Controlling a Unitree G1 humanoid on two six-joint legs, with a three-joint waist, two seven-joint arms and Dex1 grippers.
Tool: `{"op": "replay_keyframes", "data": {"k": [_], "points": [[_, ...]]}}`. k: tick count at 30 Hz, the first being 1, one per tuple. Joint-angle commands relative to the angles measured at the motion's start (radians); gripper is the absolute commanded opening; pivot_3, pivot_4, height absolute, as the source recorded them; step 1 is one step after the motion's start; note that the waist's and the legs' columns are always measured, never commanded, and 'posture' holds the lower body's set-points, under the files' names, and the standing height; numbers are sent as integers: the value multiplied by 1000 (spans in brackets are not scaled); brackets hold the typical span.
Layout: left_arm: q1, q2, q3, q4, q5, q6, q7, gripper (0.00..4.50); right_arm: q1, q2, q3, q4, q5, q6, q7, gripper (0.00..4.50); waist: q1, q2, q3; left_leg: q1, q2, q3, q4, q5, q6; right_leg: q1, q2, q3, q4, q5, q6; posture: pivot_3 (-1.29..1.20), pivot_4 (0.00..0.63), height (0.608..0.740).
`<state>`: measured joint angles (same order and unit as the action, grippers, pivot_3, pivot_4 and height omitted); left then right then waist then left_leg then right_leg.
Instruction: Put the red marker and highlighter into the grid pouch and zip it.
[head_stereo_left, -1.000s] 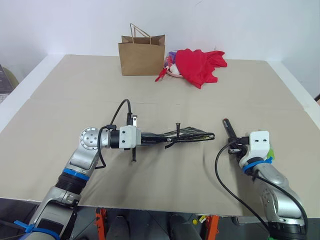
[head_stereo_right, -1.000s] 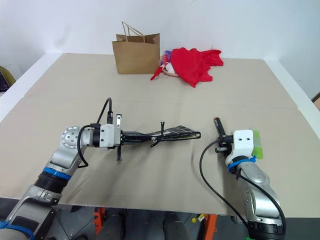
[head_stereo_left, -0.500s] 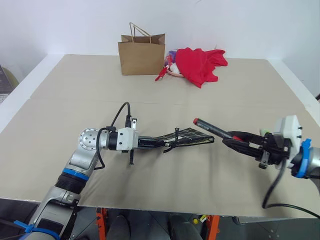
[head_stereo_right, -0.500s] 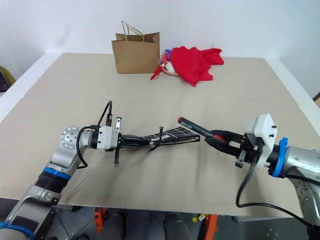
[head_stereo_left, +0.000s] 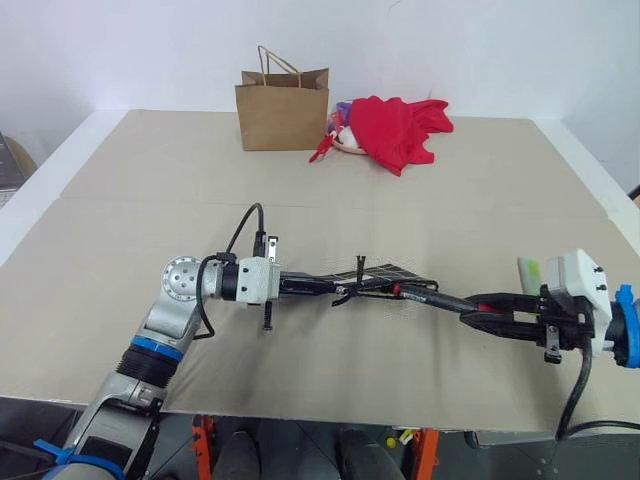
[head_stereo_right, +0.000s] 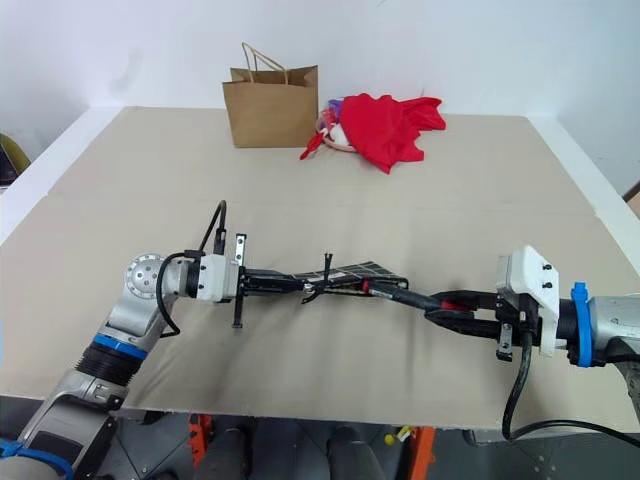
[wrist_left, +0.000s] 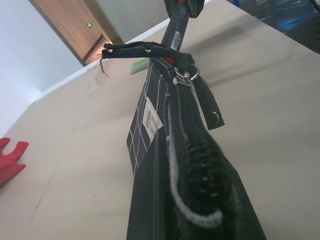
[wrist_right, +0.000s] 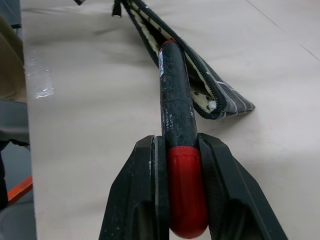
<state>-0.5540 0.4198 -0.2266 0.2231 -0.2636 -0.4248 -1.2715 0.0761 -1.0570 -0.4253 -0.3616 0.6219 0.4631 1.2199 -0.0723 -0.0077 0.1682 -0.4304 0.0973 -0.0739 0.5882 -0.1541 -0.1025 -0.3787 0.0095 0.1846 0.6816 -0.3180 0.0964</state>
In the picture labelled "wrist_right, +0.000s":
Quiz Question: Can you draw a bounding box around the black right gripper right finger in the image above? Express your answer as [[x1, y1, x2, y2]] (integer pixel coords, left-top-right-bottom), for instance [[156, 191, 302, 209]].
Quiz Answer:
[[196, 133, 289, 240]]

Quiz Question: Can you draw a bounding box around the black marker with red cap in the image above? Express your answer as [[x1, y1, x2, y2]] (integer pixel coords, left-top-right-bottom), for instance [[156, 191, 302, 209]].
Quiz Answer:
[[157, 39, 209, 239]]

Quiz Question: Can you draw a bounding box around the grey grid fabric pouch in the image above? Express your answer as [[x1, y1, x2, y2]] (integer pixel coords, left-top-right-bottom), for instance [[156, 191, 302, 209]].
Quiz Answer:
[[111, 0, 256, 120]]

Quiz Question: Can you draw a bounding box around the orange metal bar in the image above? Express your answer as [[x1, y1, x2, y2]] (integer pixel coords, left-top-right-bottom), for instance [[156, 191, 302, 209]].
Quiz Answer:
[[6, 175, 34, 206]]

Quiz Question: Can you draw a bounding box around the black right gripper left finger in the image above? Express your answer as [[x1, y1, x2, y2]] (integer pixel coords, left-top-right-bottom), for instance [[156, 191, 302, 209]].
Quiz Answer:
[[98, 134, 171, 240]]

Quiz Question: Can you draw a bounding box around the brown cardboard box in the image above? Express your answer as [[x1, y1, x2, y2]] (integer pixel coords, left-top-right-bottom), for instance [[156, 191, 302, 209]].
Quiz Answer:
[[0, 13, 28, 102]]

